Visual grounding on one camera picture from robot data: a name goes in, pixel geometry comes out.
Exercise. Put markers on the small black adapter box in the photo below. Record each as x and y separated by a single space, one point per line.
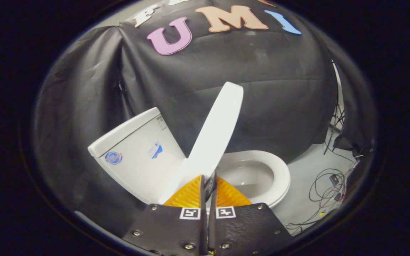
334 179

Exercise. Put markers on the round dark lid lifter tab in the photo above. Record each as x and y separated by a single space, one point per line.
210 186

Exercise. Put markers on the white toilet seat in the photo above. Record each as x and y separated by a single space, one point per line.
279 170

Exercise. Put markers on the white ceramic toilet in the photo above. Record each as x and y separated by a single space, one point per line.
137 170

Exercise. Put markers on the black backdrop cloth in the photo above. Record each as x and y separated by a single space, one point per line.
262 89

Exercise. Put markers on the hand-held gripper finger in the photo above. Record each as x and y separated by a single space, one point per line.
204 227
212 227

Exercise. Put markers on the white toilet tank lid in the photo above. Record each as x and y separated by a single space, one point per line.
119 133

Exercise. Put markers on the black tripod stand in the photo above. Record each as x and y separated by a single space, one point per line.
336 121

